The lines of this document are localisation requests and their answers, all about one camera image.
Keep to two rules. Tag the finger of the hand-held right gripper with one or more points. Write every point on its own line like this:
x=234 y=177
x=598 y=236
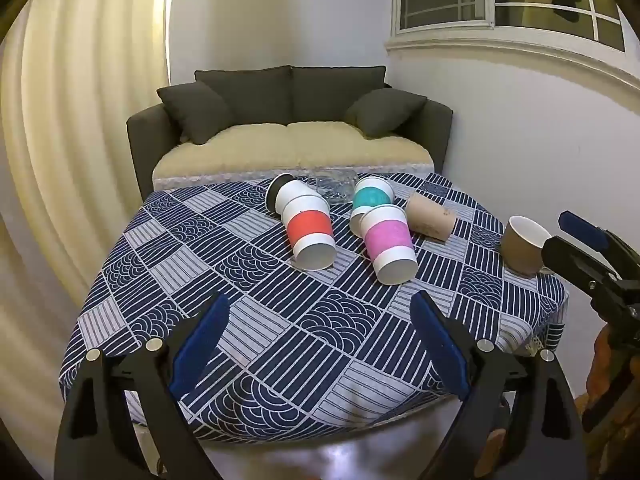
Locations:
x=570 y=260
x=582 y=232

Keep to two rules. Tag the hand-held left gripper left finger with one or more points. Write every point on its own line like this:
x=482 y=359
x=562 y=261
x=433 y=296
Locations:
x=200 y=345

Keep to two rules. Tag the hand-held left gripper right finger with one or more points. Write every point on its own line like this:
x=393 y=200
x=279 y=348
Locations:
x=440 y=345

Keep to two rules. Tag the brown cup white inside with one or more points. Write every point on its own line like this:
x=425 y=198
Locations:
x=520 y=250

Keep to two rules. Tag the pink banded white cup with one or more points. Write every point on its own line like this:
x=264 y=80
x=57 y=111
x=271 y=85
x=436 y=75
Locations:
x=387 y=242

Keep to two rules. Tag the brown paper cup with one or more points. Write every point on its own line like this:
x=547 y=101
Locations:
x=430 y=217

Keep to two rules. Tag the red banded white cup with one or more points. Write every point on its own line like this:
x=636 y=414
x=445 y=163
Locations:
x=309 y=227

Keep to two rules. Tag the teal banded white cup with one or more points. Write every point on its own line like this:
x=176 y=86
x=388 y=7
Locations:
x=371 y=196

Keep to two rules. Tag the white cup black rim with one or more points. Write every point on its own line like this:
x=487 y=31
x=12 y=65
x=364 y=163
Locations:
x=290 y=191

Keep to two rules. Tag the person's right hand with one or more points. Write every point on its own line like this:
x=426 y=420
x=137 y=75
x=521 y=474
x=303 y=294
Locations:
x=617 y=365

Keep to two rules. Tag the blue patterned tablecloth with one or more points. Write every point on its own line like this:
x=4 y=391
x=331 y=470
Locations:
x=280 y=320

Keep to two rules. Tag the clear plastic container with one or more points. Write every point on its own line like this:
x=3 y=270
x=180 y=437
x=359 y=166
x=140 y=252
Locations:
x=334 y=184

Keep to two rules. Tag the dark grey sofa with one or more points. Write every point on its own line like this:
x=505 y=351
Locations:
x=145 y=135

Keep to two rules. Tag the cream sofa blanket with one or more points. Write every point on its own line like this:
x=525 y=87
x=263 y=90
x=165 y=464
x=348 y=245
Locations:
x=300 y=150

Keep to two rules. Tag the dark grey throw pillow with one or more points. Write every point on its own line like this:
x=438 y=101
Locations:
x=197 y=110
x=382 y=110

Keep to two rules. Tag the cream curtain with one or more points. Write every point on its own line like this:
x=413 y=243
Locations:
x=75 y=110

